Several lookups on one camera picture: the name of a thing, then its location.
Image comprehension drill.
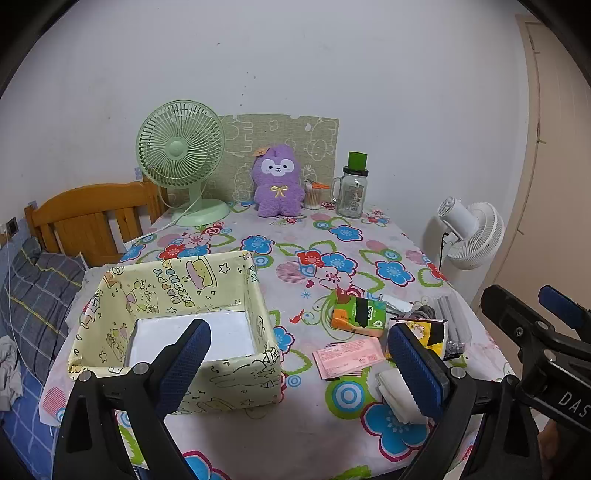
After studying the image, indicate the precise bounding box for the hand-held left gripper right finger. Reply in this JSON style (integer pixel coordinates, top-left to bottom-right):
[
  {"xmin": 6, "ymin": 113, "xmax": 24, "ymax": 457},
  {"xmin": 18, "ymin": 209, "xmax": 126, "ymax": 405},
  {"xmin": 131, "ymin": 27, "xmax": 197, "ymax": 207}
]
[{"xmin": 387, "ymin": 322, "xmax": 541, "ymax": 480}]

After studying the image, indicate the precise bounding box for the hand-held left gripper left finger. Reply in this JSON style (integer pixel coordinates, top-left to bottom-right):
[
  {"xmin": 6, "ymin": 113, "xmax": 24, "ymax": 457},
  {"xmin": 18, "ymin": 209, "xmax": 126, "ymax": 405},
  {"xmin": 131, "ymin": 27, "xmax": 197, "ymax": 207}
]
[{"xmin": 53, "ymin": 318, "xmax": 213, "ymax": 480}]

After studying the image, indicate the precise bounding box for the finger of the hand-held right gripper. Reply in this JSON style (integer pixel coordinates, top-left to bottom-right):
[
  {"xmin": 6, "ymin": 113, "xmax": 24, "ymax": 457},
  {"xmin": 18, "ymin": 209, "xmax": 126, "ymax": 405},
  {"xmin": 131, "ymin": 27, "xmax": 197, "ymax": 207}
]
[
  {"xmin": 480, "ymin": 285, "xmax": 561, "ymax": 370},
  {"xmin": 538, "ymin": 285, "xmax": 591, "ymax": 330}
]

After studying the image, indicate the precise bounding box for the white towel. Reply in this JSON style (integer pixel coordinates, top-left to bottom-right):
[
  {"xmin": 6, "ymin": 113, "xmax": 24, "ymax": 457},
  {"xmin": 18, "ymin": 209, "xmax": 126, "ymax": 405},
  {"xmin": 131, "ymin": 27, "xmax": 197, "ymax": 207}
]
[{"xmin": 375, "ymin": 367, "xmax": 432, "ymax": 425}]

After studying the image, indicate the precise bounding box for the yellow black snack packet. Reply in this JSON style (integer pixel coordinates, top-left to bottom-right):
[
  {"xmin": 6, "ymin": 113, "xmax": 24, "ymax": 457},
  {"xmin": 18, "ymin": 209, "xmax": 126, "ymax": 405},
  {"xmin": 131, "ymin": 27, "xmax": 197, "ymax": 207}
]
[{"xmin": 385, "ymin": 316, "xmax": 450, "ymax": 361}]

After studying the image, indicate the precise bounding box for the grey striped cloth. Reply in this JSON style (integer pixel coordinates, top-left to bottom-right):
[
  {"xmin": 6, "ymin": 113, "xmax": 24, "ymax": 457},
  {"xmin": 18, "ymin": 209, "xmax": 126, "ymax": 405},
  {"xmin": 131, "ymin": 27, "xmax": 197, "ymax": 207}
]
[{"xmin": 436, "ymin": 295, "xmax": 472, "ymax": 344}]

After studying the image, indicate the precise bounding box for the silver foil packet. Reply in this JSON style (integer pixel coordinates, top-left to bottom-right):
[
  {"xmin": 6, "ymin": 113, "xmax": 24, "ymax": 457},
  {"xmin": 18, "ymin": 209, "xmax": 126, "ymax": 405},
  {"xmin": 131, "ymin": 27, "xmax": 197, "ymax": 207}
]
[{"xmin": 383, "ymin": 295, "xmax": 414, "ymax": 315}]

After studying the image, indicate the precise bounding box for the pink packet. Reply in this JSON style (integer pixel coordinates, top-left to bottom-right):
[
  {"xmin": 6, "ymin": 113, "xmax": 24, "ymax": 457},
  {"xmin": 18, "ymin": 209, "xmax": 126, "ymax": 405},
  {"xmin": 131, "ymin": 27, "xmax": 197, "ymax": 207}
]
[{"xmin": 312, "ymin": 339, "xmax": 386, "ymax": 381}]

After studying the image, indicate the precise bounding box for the green orange tissue pack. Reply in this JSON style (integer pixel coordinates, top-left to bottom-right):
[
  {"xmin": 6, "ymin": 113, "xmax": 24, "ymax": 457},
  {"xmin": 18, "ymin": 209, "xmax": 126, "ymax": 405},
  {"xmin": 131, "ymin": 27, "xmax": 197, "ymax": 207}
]
[{"xmin": 331, "ymin": 295, "xmax": 387, "ymax": 339}]

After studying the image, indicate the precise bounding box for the yellow cartoon fabric storage box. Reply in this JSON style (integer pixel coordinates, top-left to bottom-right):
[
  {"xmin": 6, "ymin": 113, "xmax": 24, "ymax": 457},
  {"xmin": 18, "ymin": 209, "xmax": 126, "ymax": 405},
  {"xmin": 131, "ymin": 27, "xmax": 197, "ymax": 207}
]
[{"xmin": 68, "ymin": 250, "xmax": 281, "ymax": 415}]

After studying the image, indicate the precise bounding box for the white standing fan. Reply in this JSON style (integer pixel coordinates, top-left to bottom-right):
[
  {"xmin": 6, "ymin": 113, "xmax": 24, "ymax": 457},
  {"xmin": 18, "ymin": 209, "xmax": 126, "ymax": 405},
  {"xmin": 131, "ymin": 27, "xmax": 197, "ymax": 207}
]
[{"xmin": 436, "ymin": 196, "xmax": 505, "ymax": 271}]

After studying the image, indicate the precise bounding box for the beige door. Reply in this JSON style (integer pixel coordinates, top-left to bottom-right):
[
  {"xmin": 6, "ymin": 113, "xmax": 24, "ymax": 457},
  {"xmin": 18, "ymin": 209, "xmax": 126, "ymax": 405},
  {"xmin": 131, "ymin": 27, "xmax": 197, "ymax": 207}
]
[{"xmin": 471, "ymin": 14, "xmax": 591, "ymax": 324}]

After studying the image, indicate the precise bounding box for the floral tablecloth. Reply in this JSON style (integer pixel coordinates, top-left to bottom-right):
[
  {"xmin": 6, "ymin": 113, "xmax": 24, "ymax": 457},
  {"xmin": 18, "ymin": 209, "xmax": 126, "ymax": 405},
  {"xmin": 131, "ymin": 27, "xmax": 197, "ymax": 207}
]
[{"xmin": 39, "ymin": 203, "xmax": 518, "ymax": 480}]

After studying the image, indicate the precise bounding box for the grey plaid pillow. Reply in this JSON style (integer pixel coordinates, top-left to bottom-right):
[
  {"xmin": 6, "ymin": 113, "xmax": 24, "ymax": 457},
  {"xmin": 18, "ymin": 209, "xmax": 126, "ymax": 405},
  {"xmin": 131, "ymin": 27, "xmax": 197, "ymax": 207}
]
[{"xmin": 0, "ymin": 235, "xmax": 86, "ymax": 384}]

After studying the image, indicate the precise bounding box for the wooden bed headboard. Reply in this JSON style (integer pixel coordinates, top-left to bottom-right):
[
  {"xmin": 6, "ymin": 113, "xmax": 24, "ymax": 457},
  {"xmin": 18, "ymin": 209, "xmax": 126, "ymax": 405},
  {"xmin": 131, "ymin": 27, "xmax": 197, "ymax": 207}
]
[{"xmin": 24, "ymin": 181, "xmax": 169, "ymax": 268}]

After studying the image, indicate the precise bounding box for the blue bed sheet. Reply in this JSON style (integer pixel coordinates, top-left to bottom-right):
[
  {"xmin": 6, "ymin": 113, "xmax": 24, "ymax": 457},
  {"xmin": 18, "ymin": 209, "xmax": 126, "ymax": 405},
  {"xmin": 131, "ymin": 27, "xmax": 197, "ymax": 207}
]
[{"xmin": 0, "ymin": 369, "xmax": 63, "ymax": 480}]

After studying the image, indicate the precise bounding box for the white crumpled cloth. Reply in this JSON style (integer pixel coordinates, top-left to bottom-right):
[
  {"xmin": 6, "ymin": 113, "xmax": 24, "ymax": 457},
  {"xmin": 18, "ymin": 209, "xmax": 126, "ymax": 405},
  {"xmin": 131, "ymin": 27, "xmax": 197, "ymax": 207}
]
[{"xmin": 0, "ymin": 335, "xmax": 24, "ymax": 411}]

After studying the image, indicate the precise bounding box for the glass jar mug green lid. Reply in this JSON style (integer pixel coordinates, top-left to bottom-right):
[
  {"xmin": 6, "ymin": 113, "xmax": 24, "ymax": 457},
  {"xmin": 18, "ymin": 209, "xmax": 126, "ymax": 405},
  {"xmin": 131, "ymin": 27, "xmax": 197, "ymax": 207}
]
[{"xmin": 330, "ymin": 151, "xmax": 370, "ymax": 217}]

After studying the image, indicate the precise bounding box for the cotton swab jar orange lid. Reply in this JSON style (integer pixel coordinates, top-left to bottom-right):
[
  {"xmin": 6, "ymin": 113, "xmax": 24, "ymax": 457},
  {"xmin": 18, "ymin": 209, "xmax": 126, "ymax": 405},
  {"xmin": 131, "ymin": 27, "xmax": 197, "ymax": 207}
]
[{"xmin": 302, "ymin": 179, "xmax": 331, "ymax": 210}]

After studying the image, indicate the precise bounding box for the purple plush toy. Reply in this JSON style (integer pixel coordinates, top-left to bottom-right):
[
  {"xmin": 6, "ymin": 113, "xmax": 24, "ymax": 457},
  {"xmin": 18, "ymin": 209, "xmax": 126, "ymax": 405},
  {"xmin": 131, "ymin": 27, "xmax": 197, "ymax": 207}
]
[{"xmin": 252, "ymin": 144, "xmax": 305, "ymax": 219}]

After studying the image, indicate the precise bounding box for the green desk fan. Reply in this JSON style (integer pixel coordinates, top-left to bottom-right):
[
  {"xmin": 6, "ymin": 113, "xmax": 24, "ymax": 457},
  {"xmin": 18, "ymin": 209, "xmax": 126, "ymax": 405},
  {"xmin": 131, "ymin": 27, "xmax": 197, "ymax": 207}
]
[{"xmin": 135, "ymin": 102, "xmax": 230, "ymax": 228}]

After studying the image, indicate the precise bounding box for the green cartoon printed board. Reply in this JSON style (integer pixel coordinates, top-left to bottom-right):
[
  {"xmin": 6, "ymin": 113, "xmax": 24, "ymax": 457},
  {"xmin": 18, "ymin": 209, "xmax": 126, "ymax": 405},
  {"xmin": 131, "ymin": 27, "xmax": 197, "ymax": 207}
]
[{"xmin": 217, "ymin": 114, "xmax": 340, "ymax": 205}]

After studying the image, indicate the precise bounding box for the white fan cable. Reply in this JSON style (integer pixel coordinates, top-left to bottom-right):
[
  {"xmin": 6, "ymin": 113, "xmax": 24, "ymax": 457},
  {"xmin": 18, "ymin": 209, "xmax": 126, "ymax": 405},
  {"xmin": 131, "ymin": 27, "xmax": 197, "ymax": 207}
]
[{"xmin": 136, "ymin": 196, "xmax": 204, "ymax": 243}]

